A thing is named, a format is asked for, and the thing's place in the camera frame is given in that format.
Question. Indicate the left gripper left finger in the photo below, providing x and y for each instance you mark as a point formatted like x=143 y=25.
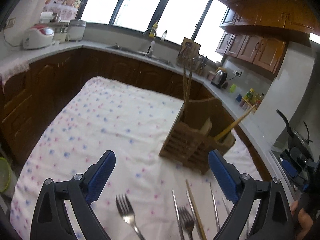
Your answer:
x=50 y=218

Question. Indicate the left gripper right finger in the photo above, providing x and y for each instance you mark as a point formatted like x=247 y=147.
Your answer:
x=273 y=219

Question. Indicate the steel chopstick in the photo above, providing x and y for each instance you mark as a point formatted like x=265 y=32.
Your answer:
x=217 y=222
x=193 y=211
x=177 y=215

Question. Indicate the light wooden chopstick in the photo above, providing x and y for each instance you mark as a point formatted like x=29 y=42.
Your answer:
x=189 y=81

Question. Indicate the kitchen faucet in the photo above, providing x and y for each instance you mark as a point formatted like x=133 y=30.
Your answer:
x=153 y=42

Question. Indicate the right hand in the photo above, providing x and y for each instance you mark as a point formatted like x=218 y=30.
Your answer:
x=304 y=219

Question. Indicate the black wok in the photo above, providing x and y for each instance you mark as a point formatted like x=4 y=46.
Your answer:
x=295 y=140

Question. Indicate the steel spoon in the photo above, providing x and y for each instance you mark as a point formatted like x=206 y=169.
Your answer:
x=225 y=205

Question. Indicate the green lid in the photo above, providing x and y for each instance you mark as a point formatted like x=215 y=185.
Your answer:
x=5 y=175

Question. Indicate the steel fork left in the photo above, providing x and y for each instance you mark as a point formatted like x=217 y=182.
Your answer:
x=127 y=213

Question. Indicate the steel fork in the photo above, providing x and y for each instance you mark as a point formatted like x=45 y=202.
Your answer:
x=127 y=213
x=187 y=221

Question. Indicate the steel fork middle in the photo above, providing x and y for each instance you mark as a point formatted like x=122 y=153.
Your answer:
x=187 y=221

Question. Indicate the wooden chopstick long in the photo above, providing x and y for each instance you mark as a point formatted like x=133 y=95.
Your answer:
x=197 y=212

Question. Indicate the floral white tablecloth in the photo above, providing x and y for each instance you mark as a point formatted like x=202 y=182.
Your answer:
x=133 y=123

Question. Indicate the wooden utensil holder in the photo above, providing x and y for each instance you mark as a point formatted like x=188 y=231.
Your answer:
x=193 y=133

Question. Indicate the steel electric kettle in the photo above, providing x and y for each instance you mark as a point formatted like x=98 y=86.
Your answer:
x=219 y=78

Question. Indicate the upper wooden cabinets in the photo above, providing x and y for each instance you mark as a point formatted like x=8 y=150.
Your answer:
x=259 y=31

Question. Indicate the steel sink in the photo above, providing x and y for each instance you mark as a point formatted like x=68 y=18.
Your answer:
x=141 y=53

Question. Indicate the white red rice cooker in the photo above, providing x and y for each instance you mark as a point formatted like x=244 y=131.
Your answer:
x=37 y=37

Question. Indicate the white cooker pot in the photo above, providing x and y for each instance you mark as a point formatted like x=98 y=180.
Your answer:
x=75 y=30

